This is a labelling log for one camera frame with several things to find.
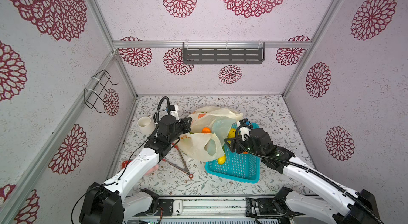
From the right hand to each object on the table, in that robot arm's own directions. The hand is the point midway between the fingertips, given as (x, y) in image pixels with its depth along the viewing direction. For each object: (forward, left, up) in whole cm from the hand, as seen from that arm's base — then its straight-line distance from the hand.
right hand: (230, 136), depth 77 cm
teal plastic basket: (-7, -9, -20) cm, 23 cm away
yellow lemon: (-5, +4, -16) cm, 17 cm away
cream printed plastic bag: (+12, +10, -11) cm, 19 cm away
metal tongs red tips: (-13, +20, -19) cm, 30 cm away
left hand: (+7, +19, +3) cm, 21 cm away
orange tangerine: (+9, +12, -9) cm, 18 cm away
